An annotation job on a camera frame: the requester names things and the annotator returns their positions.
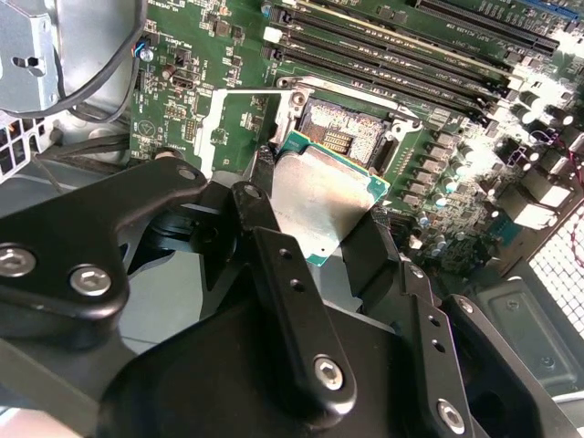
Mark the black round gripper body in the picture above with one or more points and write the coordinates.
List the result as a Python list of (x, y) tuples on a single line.
[(219, 378)]

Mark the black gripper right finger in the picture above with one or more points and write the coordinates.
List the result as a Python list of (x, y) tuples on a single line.
[(483, 356)]

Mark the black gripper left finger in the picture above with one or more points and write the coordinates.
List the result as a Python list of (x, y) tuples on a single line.
[(68, 237)]

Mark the metal socket cover frame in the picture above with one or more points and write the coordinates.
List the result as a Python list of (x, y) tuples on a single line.
[(204, 137)]

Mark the silver CPU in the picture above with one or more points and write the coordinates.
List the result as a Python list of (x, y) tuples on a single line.
[(319, 201)]

